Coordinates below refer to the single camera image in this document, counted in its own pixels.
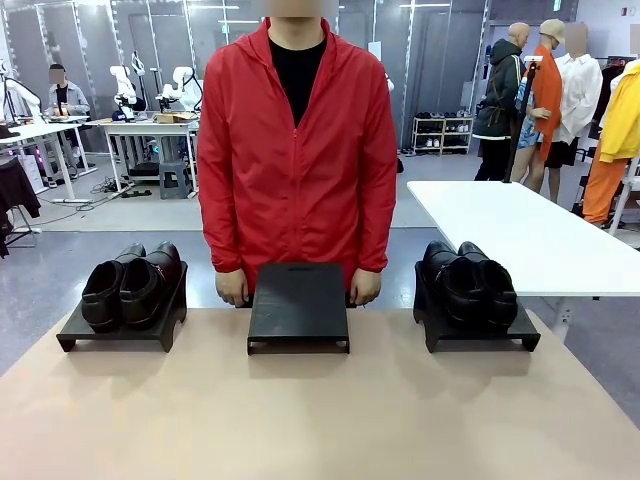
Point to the wooden shoe rack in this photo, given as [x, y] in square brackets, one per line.
[445, 135]

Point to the grey plastic stool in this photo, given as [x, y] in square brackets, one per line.
[175, 180]

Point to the person's left forearm red sleeve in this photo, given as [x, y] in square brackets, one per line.
[377, 235]

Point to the mannequin with orange cloth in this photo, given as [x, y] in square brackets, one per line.
[545, 90]

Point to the flat cardboard box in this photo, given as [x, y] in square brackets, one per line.
[172, 118]

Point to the person in red jacket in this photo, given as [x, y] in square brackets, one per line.
[295, 165]

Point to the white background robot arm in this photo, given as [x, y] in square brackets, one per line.
[182, 87]
[125, 90]
[22, 100]

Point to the person's right hand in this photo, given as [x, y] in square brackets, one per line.
[232, 289]

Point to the large white table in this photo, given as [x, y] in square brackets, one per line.
[525, 235]

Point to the orange trousers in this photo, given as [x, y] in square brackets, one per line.
[602, 190]

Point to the person's left hand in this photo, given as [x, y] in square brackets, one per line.
[366, 287]

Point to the black shoe stand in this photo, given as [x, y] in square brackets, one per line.
[299, 305]
[165, 325]
[525, 332]

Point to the mannequin in dark jacket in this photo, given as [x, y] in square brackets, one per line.
[497, 95]

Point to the seated person grey jacket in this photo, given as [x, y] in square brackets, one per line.
[67, 97]

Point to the white power strip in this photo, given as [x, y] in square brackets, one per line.
[72, 200]

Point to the yellow hoodie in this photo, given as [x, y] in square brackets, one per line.
[622, 120]

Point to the person's right forearm red sleeve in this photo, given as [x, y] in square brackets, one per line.
[222, 235]

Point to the white robot workbench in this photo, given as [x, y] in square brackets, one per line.
[145, 127]

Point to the white desk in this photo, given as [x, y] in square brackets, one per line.
[35, 131]

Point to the black hanging garment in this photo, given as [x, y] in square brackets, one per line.
[15, 190]

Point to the figure in white shirt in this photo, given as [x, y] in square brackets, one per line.
[580, 95]

